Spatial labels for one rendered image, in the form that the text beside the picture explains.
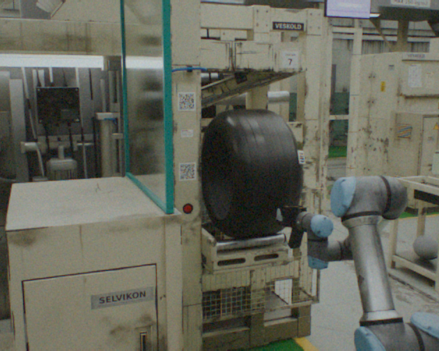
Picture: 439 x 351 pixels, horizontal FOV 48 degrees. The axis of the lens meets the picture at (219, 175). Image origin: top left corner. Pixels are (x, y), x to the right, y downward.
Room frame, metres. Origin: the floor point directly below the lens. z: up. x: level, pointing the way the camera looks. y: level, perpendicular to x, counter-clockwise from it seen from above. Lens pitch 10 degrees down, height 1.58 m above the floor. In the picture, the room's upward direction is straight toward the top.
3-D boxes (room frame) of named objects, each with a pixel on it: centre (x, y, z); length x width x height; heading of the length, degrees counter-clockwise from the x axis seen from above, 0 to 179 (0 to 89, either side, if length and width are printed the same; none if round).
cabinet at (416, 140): (6.27, -2.72, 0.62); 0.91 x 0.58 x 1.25; 111
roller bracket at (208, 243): (2.13, 0.09, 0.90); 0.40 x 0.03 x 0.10; 21
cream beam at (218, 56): (2.52, -0.09, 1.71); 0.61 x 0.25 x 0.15; 111
